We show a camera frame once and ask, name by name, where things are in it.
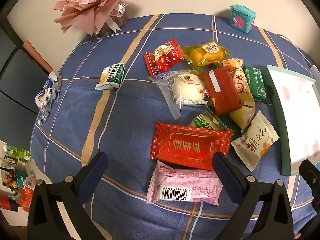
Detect white packet with orange print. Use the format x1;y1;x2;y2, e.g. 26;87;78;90
231;110;280;172

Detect teal toy house box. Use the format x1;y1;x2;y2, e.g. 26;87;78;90
230;4;257;32

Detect dark cabinet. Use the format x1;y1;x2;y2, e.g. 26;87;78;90
0;17;58;140

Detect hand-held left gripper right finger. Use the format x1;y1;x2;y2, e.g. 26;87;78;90
212;152;293;240

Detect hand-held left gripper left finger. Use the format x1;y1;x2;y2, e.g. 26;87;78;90
27;151;108;240

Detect orange plastic bag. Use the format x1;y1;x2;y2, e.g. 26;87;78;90
15;172;38;213

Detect mint green cardboard box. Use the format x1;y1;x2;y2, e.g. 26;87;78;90
262;65;320;177

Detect dark green snack packet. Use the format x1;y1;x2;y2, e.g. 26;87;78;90
243;65;274;105

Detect cream swiss roll packet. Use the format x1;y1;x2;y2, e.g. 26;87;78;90
212;58;256;105

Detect brown milk biscuit packet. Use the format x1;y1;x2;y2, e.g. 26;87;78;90
199;67;247;116

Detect pink flower bouquet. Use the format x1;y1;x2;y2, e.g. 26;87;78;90
53;0;146;36

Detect crumpled blue white wrapper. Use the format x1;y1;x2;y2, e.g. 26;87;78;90
35;71;63;124

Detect light green snack packet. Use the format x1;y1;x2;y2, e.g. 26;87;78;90
190;110;240;134

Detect large red gold packet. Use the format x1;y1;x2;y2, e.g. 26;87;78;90
150;122;234;171

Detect clear white pastry packet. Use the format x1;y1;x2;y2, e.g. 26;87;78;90
147;69;213;119

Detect reddish brown board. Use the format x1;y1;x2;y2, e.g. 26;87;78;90
21;40;55;74

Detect blue plaid tablecloth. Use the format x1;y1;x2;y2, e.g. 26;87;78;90
30;14;320;240

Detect pink barcode snack packet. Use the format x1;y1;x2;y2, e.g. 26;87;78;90
146;160;223;206

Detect yellow jelly cup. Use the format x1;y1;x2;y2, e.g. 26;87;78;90
229;104;256;133

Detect green printed packaging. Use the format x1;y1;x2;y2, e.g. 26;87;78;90
2;144;32;165

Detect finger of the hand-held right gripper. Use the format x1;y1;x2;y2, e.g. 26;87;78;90
299;159;320;213

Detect yellow cake packet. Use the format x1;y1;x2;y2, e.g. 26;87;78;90
180;40;232;72

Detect small green white packet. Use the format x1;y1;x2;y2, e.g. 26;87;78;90
94;63;125;91

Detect red cartoon snack packet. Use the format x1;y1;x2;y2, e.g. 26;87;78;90
144;38;185;76

